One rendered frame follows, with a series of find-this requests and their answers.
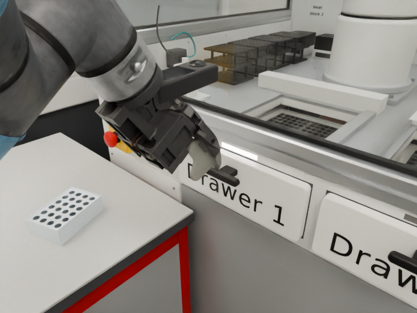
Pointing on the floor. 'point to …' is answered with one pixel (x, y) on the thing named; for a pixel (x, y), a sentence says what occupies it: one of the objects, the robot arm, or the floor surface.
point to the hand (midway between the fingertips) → (208, 156)
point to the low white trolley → (90, 237)
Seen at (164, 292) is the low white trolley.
